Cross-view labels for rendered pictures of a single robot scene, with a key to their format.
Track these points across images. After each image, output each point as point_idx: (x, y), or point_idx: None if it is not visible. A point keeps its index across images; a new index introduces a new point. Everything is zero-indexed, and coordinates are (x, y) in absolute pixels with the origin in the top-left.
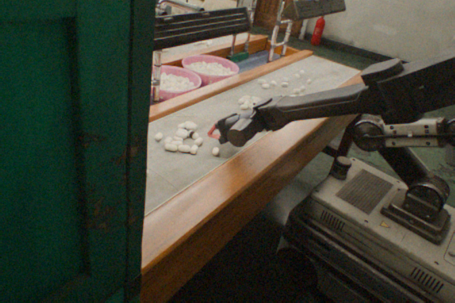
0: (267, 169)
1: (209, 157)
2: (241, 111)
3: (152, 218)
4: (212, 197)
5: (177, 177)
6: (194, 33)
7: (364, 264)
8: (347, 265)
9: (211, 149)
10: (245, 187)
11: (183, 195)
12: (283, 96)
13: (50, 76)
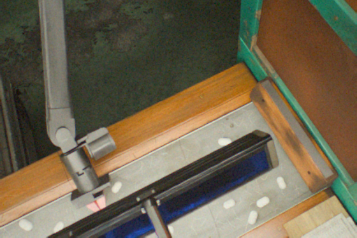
0: None
1: (126, 183)
2: None
3: (213, 104)
4: (158, 113)
5: (173, 159)
6: (101, 210)
7: (11, 141)
8: (20, 156)
9: (116, 196)
10: (122, 119)
11: (181, 122)
12: (53, 112)
13: None
